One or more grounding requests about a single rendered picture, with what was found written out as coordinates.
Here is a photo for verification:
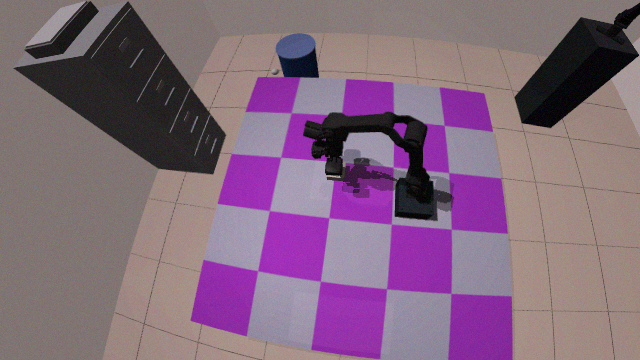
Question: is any beige rectangular block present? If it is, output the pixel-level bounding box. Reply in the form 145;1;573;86
327;162;346;181

